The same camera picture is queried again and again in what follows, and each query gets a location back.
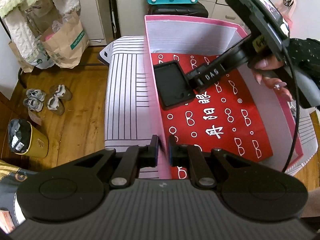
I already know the plain brown paper bag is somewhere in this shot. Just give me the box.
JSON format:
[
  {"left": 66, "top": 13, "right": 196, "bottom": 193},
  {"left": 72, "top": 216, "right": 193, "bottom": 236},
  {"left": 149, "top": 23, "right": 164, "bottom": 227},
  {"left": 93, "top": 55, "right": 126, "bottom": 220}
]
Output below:
[{"left": 9, "top": 40, "right": 34, "bottom": 73}]

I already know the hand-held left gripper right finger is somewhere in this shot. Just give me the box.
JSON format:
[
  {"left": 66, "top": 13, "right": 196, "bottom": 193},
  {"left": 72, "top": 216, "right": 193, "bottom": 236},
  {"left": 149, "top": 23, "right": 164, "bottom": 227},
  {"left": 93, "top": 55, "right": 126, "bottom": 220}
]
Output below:
[{"left": 168, "top": 135, "right": 253, "bottom": 189}]

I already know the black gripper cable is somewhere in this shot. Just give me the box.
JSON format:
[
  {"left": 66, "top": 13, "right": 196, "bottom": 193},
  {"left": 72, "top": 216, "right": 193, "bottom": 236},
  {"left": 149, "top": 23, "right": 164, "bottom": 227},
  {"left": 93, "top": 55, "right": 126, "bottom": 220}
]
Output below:
[{"left": 282, "top": 40, "right": 300, "bottom": 173}]

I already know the brown paper bag green print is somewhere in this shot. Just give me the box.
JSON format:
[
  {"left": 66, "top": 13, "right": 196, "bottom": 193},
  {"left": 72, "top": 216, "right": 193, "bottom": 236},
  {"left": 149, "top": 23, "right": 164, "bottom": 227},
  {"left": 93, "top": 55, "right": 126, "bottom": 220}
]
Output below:
[{"left": 40, "top": 12, "right": 90, "bottom": 68}]

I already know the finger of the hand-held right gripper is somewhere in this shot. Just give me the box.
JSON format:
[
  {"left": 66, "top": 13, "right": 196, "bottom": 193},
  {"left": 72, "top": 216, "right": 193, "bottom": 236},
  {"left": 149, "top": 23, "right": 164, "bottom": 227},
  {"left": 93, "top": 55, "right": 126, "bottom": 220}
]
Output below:
[
  {"left": 185, "top": 56, "right": 223, "bottom": 80},
  {"left": 192, "top": 64, "right": 229, "bottom": 92}
]

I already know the yellow trash bin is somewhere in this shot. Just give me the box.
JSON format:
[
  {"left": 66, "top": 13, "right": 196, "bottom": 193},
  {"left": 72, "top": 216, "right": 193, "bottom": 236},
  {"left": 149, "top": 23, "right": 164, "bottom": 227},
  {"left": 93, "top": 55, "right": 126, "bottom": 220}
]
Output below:
[{"left": 7, "top": 119, "right": 49, "bottom": 158}]

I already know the black plastic tray cover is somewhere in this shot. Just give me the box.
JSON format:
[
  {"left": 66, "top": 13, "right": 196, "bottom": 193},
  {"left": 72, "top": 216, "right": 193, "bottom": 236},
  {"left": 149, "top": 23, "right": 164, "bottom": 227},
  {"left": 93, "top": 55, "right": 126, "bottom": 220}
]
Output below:
[{"left": 153, "top": 60, "right": 195, "bottom": 110}]

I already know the person's right hand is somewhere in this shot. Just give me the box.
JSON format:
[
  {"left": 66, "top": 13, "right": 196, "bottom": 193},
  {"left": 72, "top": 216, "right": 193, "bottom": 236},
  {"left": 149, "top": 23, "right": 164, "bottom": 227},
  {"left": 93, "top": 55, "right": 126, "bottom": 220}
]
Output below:
[{"left": 251, "top": 56, "right": 295, "bottom": 100}]

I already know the pink storage box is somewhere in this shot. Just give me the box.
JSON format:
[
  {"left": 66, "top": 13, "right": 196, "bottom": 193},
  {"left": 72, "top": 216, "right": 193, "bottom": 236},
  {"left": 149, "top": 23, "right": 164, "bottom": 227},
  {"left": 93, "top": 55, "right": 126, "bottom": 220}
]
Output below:
[{"left": 144, "top": 14, "right": 306, "bottom": 180}]

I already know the orange box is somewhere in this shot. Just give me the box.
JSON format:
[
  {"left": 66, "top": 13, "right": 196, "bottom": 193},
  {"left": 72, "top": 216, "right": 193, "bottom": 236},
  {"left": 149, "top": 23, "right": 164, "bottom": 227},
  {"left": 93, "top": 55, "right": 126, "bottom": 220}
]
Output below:
[{"left": 0, "top": 210, "right": 13, "bottom": 233}]

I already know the black bin liner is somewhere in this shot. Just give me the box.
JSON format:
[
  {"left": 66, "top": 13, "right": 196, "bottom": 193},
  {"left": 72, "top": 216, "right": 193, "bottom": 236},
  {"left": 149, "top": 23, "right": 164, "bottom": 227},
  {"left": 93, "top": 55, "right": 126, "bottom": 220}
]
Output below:
[{"left": 7, "top": 119, "right": 32, "bottom": 154}]

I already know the white bag green logo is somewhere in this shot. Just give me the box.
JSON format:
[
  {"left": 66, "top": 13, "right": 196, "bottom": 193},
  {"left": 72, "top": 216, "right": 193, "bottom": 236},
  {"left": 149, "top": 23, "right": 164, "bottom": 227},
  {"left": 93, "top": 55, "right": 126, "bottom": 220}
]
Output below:
[{"left": 30, "top": 42, "right": 54, "bottom": 69}]

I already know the white refrigerator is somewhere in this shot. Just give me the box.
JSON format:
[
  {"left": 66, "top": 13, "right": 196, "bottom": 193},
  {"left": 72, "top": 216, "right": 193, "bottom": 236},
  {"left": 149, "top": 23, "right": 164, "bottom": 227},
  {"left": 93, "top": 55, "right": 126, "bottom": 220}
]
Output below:
[{"left": 272, "top": 0, "right": 320, "bottom": 40}]

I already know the black metal clothes rack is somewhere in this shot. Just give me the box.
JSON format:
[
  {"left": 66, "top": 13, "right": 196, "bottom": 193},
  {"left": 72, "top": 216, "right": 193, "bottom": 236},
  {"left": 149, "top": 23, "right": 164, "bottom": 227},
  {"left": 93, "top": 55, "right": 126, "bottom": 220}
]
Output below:
[{"left": 18, "top": 66, "right": 28, "bottom": 88}]

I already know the light wood cabinet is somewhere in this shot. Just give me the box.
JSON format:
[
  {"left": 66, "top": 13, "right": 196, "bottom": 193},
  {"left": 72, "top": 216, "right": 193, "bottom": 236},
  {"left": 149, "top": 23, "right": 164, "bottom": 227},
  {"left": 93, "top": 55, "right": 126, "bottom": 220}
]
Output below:
[{"left": 75, "top": 0, "right": 107, "bottom": 46}]

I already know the grey sneaker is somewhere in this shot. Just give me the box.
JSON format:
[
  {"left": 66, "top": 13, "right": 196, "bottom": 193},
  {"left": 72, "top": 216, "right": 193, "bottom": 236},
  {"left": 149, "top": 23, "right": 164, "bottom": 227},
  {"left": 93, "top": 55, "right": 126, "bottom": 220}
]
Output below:
[
  {"left": 26, "top": 89, "right": 47, "bottom": 102},
  {"left": 23, "top": 97, "right": 43, "bottom": 112}
]

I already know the beige wardrobe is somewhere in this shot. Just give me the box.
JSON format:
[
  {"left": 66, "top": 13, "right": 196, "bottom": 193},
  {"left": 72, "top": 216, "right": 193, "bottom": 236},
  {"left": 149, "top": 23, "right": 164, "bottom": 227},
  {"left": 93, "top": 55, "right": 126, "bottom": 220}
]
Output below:
[{"left": 114, "top": 0, "right": 278, "bottom": 39}]

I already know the pink plastic bag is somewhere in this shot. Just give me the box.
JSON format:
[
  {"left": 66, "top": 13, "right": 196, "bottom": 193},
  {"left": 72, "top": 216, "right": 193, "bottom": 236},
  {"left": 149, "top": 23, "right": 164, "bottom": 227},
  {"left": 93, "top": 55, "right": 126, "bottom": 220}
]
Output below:
[{"left": 274, "top": 0, "right": 298, "bottom": 33}]

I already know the yellow dark printed cloth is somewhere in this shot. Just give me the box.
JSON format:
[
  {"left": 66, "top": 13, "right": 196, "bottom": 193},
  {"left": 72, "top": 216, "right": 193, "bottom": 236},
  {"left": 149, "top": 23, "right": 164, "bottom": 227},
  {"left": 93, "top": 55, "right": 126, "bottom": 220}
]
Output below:
[{"left": 0, "top": 160, "right": 37, "bottom": 227}]

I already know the black suitcase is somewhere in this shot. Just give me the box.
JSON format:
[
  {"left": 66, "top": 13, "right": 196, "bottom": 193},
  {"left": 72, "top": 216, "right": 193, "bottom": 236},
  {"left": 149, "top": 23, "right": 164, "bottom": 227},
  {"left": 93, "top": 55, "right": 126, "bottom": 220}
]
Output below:
[{"left": 148, "top": 2, "right": 209, "bottom": 18}]

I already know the person's right forearm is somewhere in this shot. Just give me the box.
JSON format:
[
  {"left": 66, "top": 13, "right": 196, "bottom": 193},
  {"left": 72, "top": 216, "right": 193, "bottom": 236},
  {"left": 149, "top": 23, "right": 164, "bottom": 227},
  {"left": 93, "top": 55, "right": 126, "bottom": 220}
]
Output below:
[{"left": 284, "top": 38, "right": 320, "bottom": 80}]

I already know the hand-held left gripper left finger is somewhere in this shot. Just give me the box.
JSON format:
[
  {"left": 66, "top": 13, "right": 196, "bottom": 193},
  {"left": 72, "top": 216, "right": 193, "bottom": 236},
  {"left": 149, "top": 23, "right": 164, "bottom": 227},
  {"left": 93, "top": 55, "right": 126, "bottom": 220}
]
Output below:
[{"left": 72, "top": 135, "right": 160, "bottom": 189}]

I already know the red printed paper sheet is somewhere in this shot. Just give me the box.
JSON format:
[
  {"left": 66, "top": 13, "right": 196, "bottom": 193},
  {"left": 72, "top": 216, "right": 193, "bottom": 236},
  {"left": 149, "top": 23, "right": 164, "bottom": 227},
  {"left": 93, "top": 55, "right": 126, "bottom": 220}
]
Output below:
[{"left": 152, "top": 52, "right": 273, "bottom": 180}]

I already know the small paper slip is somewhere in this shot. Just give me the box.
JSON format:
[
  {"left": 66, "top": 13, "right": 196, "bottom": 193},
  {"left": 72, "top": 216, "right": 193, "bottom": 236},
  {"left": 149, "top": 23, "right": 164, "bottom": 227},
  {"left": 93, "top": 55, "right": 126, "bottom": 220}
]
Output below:
[{"left": 29, "top": 111, "right": 43, "bottom": 125}]

